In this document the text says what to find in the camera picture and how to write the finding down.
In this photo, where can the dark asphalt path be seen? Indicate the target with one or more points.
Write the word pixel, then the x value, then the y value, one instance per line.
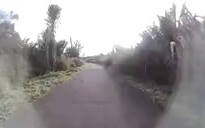
pixel 90 100

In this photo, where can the grass verge strip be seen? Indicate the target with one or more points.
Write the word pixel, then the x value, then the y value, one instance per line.
pixel 153 90

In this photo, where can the tall slender tree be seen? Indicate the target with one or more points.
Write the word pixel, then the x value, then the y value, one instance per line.
pixel 51 30

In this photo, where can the low green ground plants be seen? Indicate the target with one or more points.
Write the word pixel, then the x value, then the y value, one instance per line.
pixel 43 83

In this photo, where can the tall flax bushes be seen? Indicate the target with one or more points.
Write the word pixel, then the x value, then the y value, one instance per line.
pixel 163 53

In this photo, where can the dense bushes beside path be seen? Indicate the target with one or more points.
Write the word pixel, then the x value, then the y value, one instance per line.
pixel 13 50

